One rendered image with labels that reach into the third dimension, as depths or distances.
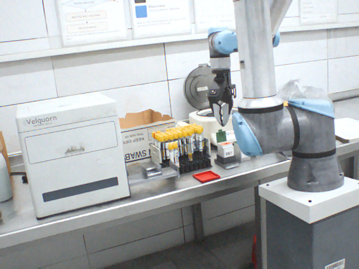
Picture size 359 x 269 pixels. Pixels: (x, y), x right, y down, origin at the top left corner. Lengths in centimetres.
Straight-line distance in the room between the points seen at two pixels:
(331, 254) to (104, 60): 120
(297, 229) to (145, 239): 111
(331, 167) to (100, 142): 63
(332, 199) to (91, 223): 65
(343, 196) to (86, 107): 71
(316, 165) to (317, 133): 8
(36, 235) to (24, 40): 87
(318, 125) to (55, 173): 71
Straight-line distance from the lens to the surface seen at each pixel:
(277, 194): 99
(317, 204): 92
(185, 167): 128
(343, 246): 107
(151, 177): 116
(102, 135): 106
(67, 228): 109
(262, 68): 90
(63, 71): 167
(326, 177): 99
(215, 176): 121
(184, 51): 182
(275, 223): 109
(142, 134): 141
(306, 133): 95
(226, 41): 121
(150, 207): 112
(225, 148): 128
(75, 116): 104
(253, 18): 90
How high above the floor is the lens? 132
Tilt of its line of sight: 14 degrees down
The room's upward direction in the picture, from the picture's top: 6 degrees counter-clockwise
